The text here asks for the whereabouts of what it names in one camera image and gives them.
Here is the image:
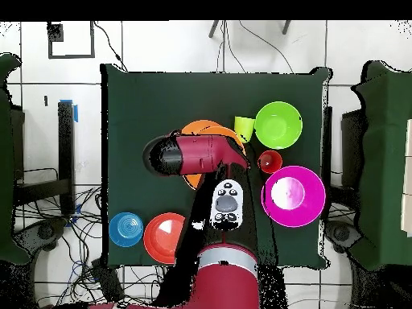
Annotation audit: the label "blue plastic bowl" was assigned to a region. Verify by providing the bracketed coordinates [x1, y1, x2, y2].
[108, 212, 145, 249]

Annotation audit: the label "orange plastic bowl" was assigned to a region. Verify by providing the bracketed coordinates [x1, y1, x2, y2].
[180, 119, 248, 191]

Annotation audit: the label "red-orange plastic bowl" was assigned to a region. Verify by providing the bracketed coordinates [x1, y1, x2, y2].
[142, 212, 187, 266]

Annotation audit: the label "black metal stand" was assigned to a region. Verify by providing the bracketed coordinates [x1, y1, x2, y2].
[14, 100, 76, 216]

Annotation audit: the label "tangled floor cables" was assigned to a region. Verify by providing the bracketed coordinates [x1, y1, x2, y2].
[14, 183, 168, 307]

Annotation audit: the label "red plastic cup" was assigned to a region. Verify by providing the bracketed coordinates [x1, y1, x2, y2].
[257, 150, 283, 175]

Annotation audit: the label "blue tape strip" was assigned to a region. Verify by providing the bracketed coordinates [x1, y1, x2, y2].
[60, 98, 79, 123]

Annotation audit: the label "pink plastic bowl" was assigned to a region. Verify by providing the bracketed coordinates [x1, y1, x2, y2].
[261, 165, 327, 229]

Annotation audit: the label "black floor box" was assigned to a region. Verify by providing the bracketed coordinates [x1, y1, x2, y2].
[90, 257, 126, 303]

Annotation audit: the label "green plastic cup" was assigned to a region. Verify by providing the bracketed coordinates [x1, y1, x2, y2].
[233, 116, 256, 145]

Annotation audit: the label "dark green table cloth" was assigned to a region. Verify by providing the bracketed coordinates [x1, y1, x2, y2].
[101, 63, 331, 268]

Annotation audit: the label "black square floor frame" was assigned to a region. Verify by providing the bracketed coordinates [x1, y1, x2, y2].
[47, 21, 97, 60]

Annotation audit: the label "green covered side table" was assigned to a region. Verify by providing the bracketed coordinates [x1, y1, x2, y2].
[0, 52, 30, 265]
[348, 60, 412, 271]

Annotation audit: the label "black floor cable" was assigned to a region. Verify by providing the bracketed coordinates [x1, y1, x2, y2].
[93, 21, 130, 72]

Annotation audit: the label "green plastic bowl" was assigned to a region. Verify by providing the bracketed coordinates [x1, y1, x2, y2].
[253, 101, 303, 150]

